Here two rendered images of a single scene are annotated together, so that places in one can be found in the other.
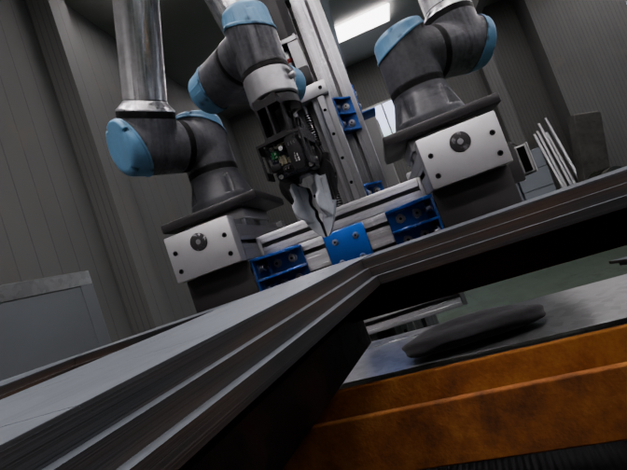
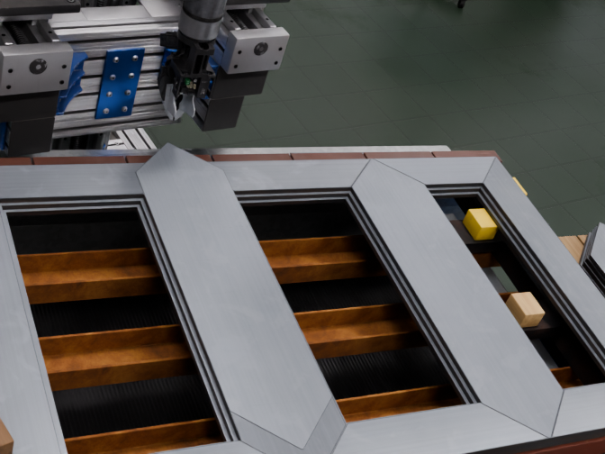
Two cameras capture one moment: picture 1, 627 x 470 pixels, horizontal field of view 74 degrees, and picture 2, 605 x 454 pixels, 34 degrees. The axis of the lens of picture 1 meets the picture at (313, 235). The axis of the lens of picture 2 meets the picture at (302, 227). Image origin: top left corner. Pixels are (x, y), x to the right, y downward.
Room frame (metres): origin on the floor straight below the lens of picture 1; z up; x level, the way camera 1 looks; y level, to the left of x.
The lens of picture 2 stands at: (-0.54, 1.13, 2.03)
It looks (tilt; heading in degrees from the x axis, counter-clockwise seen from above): 38 degrees down; 304
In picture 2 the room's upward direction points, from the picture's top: 21 degrees clockwise
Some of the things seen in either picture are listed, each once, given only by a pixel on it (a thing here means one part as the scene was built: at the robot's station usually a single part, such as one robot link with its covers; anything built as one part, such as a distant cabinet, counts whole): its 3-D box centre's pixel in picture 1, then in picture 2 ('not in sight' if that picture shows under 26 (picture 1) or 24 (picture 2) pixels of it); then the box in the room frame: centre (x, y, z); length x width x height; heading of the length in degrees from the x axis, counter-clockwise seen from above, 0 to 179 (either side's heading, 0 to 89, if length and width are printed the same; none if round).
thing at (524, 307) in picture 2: not in sight; (524, 309); (-0.05, -0.42, 0.79); 0.06 x 0.05 x 0.04; 160
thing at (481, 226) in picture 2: not in sight; (481, 223); (0.17, -0.55, 0.79); 0.06 x 0.05 x 0.04; 160
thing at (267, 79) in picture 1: (273, 90); (201, 22); (0.62, -0.02, 1.12); 0.08 x 0.08 x 0.05
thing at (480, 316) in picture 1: (469, 327); not in sight; (0.61, -0.16, 0.70); 0.20 x 0.10 x 0.03; 81
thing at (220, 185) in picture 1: (219, 190); not in sight; (0.97, 0.17, 1.09); 0.15 x 0.15 x 0.10
